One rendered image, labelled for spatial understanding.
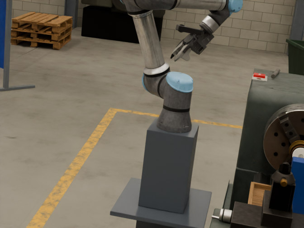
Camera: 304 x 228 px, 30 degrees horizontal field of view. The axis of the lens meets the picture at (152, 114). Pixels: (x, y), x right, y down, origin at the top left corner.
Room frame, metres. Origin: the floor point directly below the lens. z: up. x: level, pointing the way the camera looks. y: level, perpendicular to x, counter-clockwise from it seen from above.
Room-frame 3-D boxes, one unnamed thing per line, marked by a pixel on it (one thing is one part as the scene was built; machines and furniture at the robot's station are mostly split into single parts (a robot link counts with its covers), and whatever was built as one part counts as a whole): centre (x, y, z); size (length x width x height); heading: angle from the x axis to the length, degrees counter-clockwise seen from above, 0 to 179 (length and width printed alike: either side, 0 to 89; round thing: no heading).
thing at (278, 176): (1.82, -0.47, 1.13); 0.08 x 0.08 x 0.03
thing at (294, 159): (2.08, -0.60, 1.00); 0.08 x 0.06 x 0.23; 79
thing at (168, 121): (2.35, -0.10, 1.15); 0.15 x 0.15 x 0.10
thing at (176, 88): (2.35, -0.10, 1.27); 0.13 x 0.12 x 0.14; 36
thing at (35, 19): (10.09, 2.11, 0.22); 1.25 x 0.86 x 0.44; 178
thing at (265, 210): (1.85, -0.48, 1.00); 0.20 x 0.10 x 0.05; 169
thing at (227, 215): (1.86, -0.29, 0.95); 0.07 x 0.04 x 0.04; 79
